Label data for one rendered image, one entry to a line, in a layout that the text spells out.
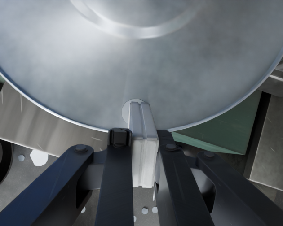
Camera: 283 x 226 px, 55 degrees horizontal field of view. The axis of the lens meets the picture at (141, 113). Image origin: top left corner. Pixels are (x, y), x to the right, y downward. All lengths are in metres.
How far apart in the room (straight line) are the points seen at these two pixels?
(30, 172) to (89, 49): 0.85
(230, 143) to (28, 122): 0.26
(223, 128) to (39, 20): 0.26
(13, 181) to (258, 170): 0.85
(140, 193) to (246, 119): 0.69
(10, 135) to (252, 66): 0.20
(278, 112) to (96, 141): 0.28
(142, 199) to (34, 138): 0.82
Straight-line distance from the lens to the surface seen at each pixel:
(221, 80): 0.24
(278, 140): 0.42
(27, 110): 0.23
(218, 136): 0.38
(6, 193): 1.09
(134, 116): 0.17
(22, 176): 1.06
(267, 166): 0.41
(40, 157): 0.37
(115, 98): 0.22
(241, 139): 0.39
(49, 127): 0.23
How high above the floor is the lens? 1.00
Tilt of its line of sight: 83 degrees down
